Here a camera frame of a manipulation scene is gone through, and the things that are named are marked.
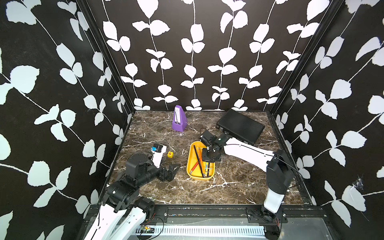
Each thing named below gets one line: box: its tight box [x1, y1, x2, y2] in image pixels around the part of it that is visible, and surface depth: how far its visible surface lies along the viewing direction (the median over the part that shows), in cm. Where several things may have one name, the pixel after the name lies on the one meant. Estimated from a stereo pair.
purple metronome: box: [171, 104, 188, 132], surface depth 106 cm
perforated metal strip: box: [136, 224, 266, 238], surface depth 71 cm
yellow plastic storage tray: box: [186, 141, 216, 181], surface depth 91 cm
